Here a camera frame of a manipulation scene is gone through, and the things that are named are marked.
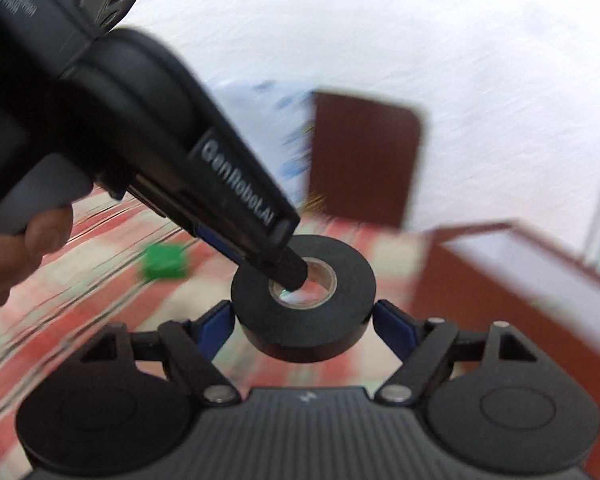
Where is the person's left hand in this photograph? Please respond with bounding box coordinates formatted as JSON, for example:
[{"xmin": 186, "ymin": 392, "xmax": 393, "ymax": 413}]
[{"xmin": 0, "ymin": 206, "xmax": 73, "ymax": 307}]

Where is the red plaid bed blanket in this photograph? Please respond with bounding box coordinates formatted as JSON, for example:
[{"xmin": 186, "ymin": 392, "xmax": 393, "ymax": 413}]
[{"xmin": 0, "ymin": 191, "xmax": 429, "ymax": 479}]

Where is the red cardboard box white interior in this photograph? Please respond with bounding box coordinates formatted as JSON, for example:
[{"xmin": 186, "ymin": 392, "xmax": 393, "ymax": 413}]
[{"xmin": 408, "ymin": 221, "xmax": 600, "ymax": 479}]

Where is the dark brown wooden board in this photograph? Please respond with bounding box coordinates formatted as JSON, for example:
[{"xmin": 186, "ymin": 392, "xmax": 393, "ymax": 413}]
[{"xmin": 306, "ymin": 91, "xmax": 422, "ymax": 229}]

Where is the black tape roll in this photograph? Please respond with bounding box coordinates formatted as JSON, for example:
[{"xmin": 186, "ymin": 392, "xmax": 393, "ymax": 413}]
[{"xmin": 230, "ymin": 235, "xmax": 376, "ymax": 363}]

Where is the green small tape roll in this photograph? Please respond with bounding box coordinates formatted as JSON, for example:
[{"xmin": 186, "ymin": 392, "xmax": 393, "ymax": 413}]
[{"xmin": 140, "ymin": 243, "xmax": 188, "ymax": 281}]

